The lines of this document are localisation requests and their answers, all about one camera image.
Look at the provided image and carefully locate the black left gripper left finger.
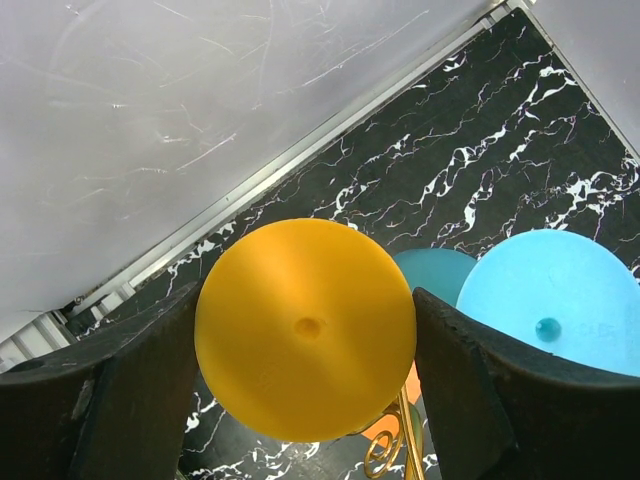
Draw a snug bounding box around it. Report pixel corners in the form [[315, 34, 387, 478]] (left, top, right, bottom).
[[1, 283, 200, 479]]

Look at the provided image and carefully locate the blue wine glass back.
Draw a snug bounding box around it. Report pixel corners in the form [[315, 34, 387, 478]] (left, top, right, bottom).
[[394, 229, 639, 376]]

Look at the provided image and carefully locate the gold wire glass rack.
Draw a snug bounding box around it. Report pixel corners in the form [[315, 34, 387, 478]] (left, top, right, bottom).
[[350, 386, 427, 480]]

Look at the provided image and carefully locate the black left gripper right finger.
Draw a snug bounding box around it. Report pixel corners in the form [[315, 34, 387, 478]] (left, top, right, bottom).
[[413, 288, 639, 479]]

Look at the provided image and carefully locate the yellow wine glass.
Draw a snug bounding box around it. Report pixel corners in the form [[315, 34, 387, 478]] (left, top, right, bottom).
[[194, 218, 416, 442]]

